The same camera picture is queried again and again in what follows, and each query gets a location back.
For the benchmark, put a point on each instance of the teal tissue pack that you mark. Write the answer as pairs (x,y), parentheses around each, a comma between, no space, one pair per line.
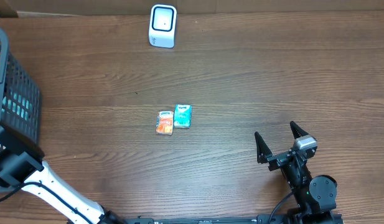
(182,116)

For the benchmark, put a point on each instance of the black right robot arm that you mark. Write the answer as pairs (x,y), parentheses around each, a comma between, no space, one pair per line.
(312,199)

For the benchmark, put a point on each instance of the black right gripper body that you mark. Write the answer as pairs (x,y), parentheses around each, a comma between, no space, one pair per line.
(278,162)

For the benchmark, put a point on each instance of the white barcode scanner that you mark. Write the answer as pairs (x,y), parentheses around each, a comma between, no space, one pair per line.
(162,26)

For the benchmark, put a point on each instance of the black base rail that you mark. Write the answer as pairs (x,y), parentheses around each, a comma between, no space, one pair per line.
(210,221)

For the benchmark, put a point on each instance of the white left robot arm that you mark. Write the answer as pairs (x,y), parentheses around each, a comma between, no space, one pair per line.
(54,193)

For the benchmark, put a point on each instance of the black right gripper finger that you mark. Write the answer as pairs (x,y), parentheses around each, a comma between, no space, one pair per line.
(263,151)
(297,131)

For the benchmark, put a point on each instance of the orange tissue pack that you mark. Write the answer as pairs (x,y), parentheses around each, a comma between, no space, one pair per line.
(165,123)

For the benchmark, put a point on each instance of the dark mesh basket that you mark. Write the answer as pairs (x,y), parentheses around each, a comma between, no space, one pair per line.
(20,105)

